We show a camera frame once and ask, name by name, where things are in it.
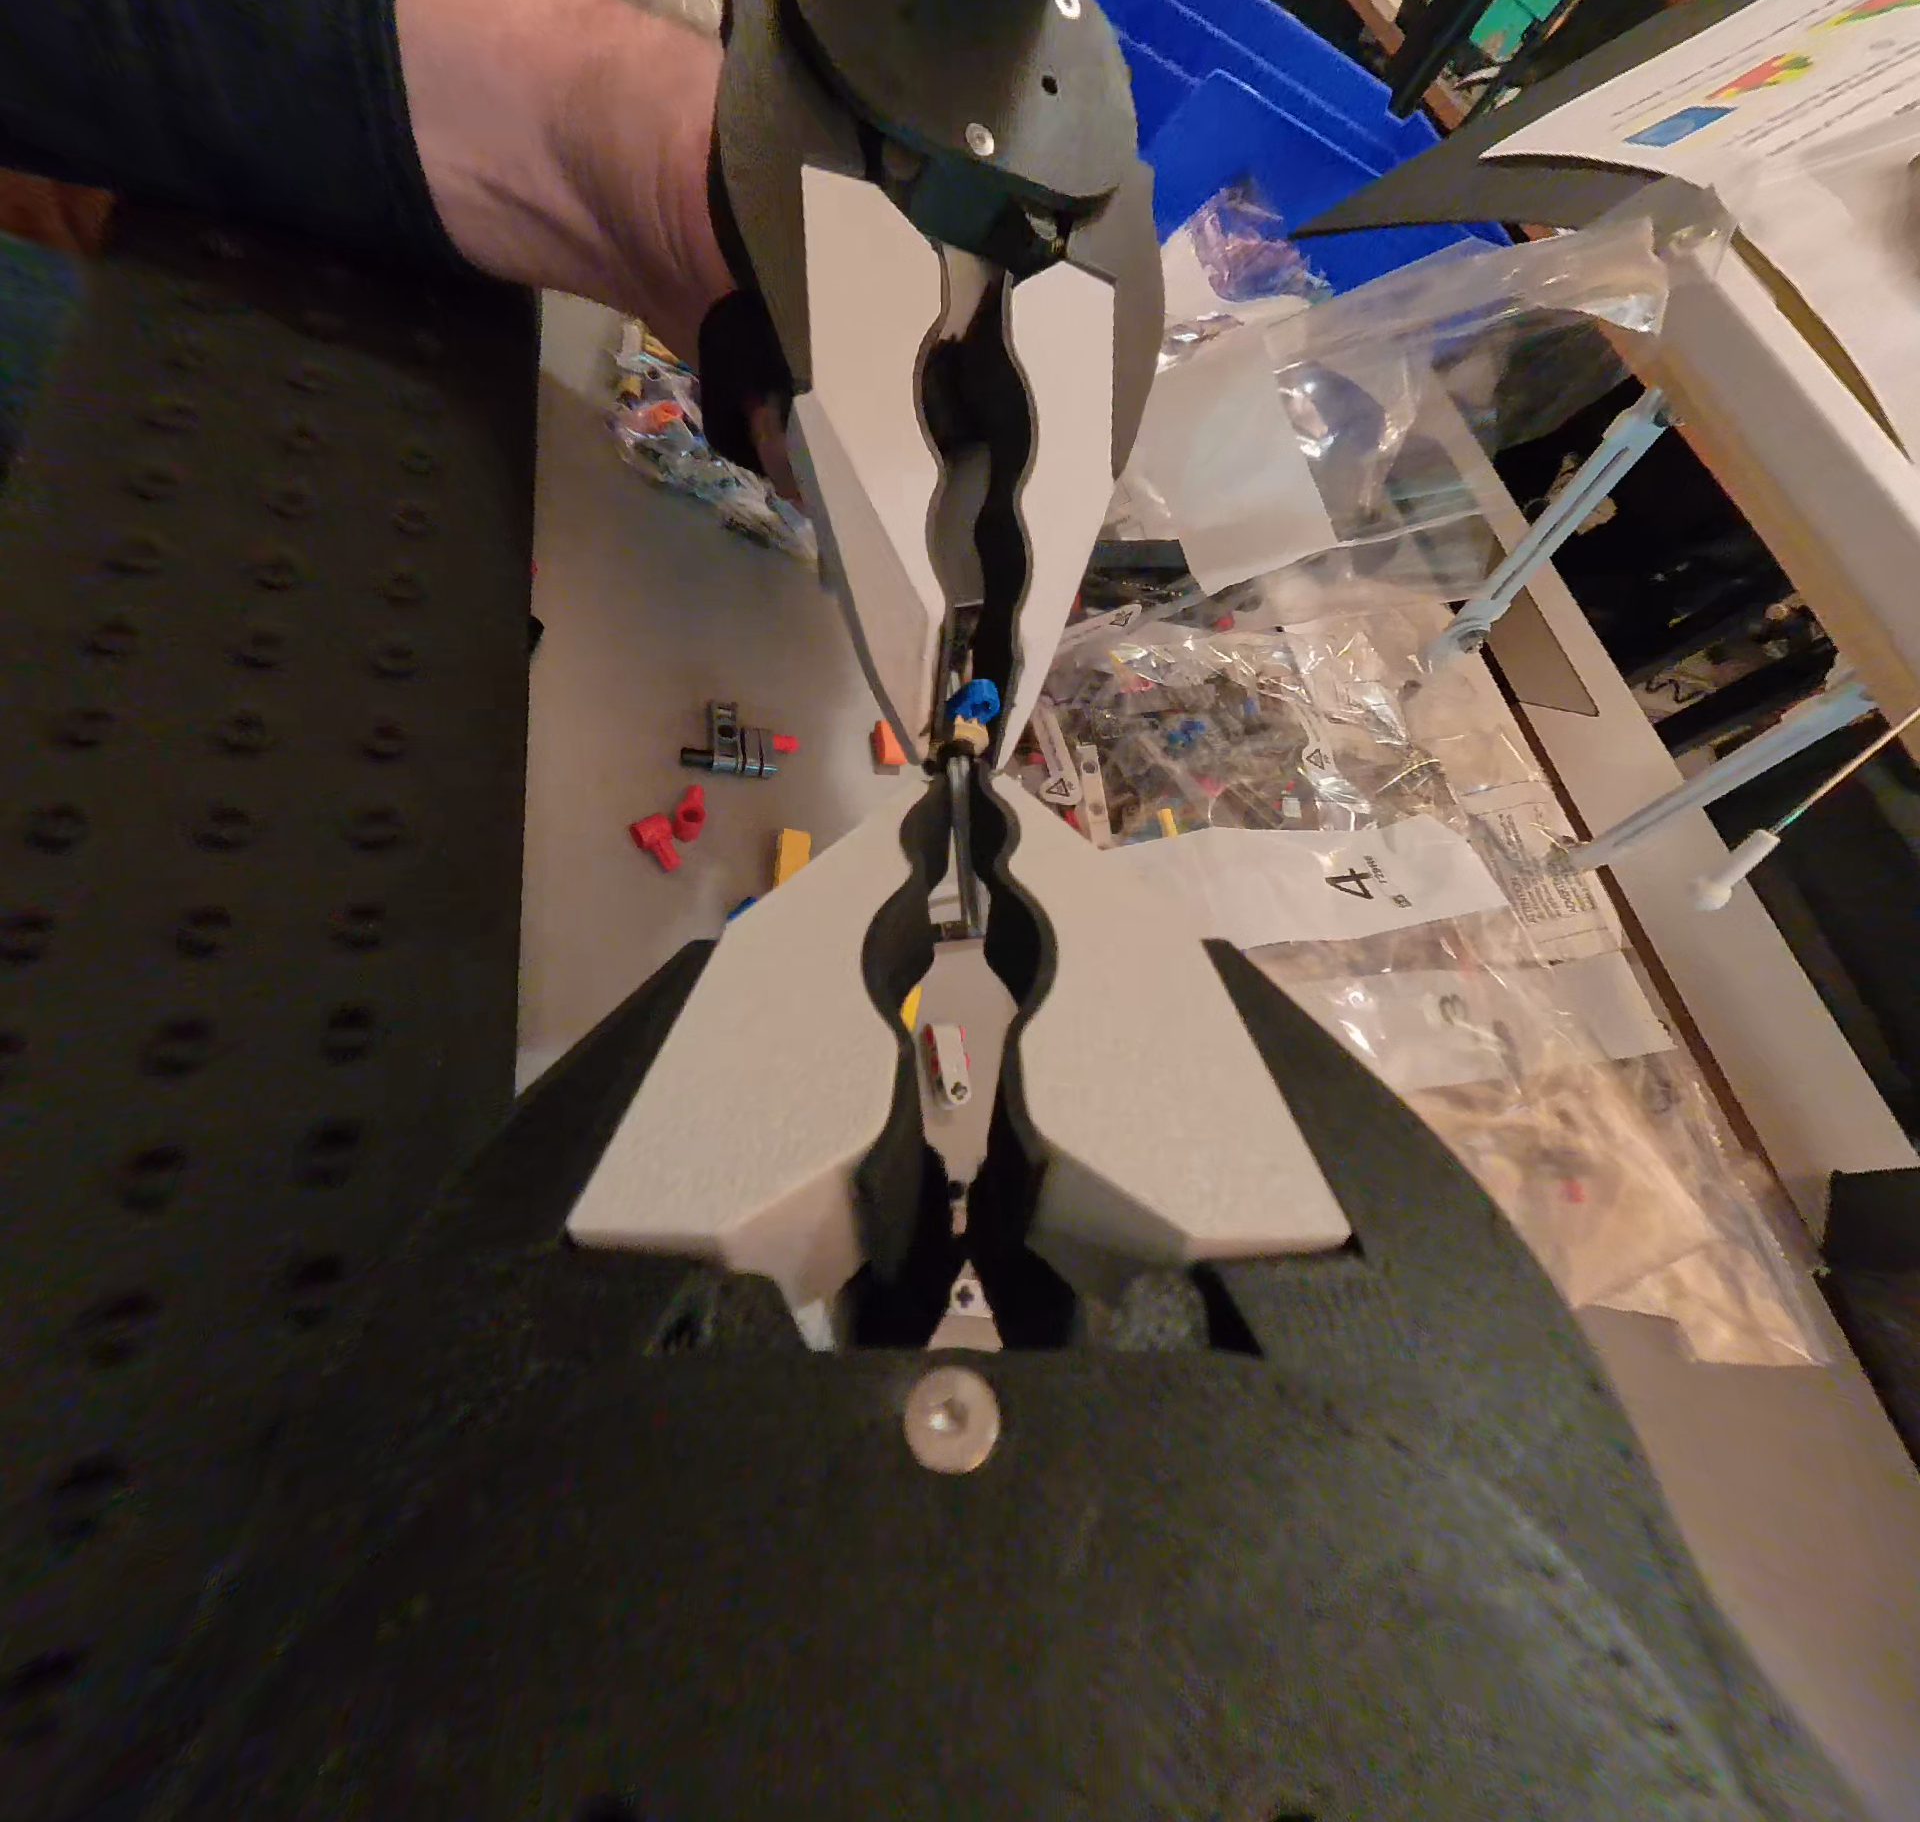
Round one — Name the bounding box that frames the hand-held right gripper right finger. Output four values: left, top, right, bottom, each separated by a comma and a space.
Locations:
981, 775, 1354, 1267

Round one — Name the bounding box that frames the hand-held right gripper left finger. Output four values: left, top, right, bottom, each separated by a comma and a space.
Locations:
563, 775, 948, 1349

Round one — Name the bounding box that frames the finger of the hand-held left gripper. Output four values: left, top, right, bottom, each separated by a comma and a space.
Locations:
987, 274, 1118, 774
786, 169, 957, 774

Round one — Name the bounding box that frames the black lego gear frame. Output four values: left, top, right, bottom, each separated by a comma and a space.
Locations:
928, 673, 1007, 941

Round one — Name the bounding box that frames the person's left forearm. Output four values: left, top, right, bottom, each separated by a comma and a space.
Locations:
0, 0, 436, 254

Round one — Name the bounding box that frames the grey lego connector assembly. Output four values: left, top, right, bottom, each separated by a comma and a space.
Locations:
678, 701, 798, 779

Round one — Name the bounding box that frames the person's left hand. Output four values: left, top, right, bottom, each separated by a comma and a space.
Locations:
391, 0, 739, 343

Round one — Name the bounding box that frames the small opened clear bag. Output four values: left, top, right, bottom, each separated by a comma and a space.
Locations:
605, 321, 819, 564

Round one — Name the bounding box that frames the blue divided plastic bin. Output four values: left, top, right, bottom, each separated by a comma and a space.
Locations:
1071, 0, 1516, 263

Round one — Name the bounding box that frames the black dimpled mat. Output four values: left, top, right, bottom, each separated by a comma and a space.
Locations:
0, 200, 542, 1822

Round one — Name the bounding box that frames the wooden book stand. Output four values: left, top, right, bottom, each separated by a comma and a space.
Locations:
1424, 185, 1920, 1179

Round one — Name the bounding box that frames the wire page holder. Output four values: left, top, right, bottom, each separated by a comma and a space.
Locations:
1692, 712, 1920, 910

